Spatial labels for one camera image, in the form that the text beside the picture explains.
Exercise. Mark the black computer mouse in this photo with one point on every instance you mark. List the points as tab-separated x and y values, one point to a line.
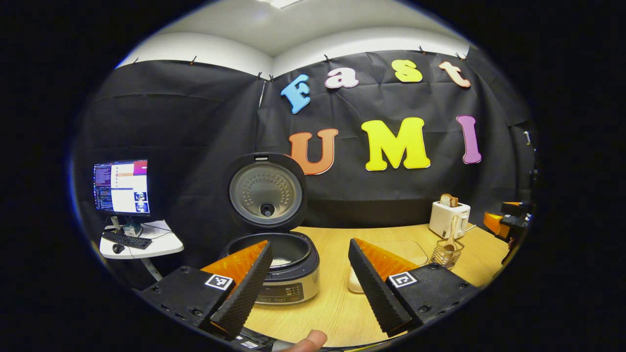
118	248

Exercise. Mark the computer monitor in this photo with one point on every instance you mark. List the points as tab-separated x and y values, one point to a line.
122	188

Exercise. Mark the toast slice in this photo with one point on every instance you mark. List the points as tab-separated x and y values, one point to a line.
444	199
454	201

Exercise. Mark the silver black rice cooker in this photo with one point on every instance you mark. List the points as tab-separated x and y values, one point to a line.
266	190

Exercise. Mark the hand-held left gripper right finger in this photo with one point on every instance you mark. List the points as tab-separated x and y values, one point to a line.
374	291

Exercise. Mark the black keyboard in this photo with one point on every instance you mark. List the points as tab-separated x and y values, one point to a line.
127	240

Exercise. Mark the clear plastic rice container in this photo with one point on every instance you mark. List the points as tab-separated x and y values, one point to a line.
406	249

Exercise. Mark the ceiling light panel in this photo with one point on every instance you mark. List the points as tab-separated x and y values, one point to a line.
281	3

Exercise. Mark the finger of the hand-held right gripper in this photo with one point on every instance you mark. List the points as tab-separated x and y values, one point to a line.
495	224
513	209

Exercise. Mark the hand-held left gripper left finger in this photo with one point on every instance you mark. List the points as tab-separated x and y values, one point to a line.
249	291

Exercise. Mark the white toaster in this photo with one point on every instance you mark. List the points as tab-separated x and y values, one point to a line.
447	220

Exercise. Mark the white side table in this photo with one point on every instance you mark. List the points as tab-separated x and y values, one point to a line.
164	243

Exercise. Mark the wooden spoon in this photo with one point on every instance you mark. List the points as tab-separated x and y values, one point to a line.
455	230

